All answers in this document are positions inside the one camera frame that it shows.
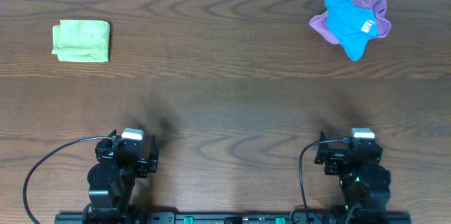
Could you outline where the blue cloth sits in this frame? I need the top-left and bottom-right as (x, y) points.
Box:
(324, 0), (378, 61)

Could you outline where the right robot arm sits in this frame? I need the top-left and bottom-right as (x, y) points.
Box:
(314, 128), (391, 223)

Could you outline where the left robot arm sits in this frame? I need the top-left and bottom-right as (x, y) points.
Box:
(82, 128), (159, 223)

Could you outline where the folded green cloth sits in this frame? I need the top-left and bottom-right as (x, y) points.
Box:
(51, 20), (111, 63)

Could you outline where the purple cloth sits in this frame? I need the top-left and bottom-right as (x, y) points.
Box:
(309, 0), (392, 44)

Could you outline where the right black cable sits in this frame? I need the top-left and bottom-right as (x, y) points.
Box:
(298, 138), (350, 224)

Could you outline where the black cable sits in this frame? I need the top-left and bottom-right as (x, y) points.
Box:
(298, 138), (350, 224)
(23, 136), (113, 224)

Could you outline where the left black cable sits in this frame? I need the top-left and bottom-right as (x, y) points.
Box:
(23, 136), (113, 224)

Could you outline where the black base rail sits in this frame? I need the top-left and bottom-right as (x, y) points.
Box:
(54, 211), (412, 224)

